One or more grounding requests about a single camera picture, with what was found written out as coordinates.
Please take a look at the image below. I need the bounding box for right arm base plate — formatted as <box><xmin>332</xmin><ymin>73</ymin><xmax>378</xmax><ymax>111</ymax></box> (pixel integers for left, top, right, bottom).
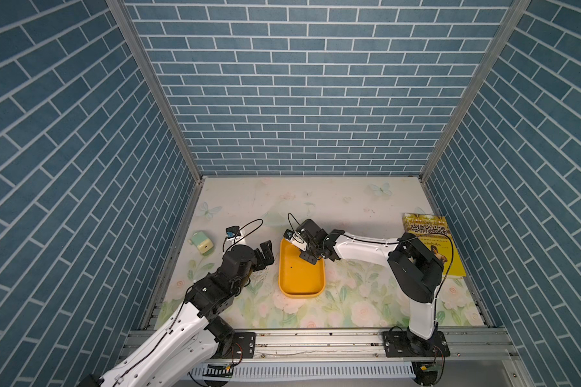
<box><xmin>382</xmin><ymin>330</ymin><xmax>450</xmax><ymax>358</ymax></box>

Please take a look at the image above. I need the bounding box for small green white box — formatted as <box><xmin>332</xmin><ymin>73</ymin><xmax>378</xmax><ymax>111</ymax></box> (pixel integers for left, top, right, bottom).
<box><xmin>189</xmin><ymin>231</ymin><xmax>215</xmax><ymax>256</ymax></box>

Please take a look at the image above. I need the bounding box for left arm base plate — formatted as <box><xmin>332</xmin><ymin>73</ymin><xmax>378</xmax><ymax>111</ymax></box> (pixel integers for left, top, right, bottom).
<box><xmin>212</xmin><ymin>332</ymin><xmax>257</xmax><ymax>361</ymax></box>

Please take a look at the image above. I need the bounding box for aluminium mounting rail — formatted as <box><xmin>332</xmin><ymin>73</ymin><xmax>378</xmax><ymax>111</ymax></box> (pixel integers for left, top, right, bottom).
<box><xmin>237</xmin><ymin>327</ymin><xmax>518</xmax><ymax>361</ymax></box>

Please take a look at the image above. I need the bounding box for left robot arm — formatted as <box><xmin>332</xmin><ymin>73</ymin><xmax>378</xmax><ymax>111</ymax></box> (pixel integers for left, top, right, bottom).
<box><xmin>79</xmin><ymin>241</ymin><xmax>274</xmax><ymax>386</ymax></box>

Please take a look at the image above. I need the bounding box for floral table mat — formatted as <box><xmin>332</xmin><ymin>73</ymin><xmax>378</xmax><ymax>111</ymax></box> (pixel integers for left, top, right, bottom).
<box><xmin>153</xmin><ymin>176</ymin><xmax>485</xmax><ymax>330</ymax></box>

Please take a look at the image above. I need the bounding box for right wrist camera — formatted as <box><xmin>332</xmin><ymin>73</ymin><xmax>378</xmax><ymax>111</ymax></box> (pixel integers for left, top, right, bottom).
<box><xmin>283</xmin><ymin>229</ymin><xmax>307</xmax><ymax>251</ymax></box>

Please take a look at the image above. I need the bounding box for yellow book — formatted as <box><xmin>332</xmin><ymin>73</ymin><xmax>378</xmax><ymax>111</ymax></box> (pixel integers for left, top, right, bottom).
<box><xmin>402</xmin><ymin>213</ymin><xmax>466</xmax><ymax>277</ymax></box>

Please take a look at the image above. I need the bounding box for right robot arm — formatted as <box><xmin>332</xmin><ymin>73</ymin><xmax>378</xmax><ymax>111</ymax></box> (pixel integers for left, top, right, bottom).
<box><xmin>284</xmin><ymin>219</ymin><xmax>450</xmax><ymax>358</ymax></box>

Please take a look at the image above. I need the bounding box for white slotted cable duct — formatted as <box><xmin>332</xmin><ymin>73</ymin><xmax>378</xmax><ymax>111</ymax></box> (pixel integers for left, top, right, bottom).
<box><xmin>190</xmin><ymin>362</ymin><xmax>416</xmax><ymax>382</ymax></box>

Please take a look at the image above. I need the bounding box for yellow plastic storage box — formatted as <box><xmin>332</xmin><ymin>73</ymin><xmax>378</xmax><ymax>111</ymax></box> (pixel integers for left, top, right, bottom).
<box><xmin>279</xmin><ymin>240</ymin><xmax>326</xmax><ymax>299</ymax></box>

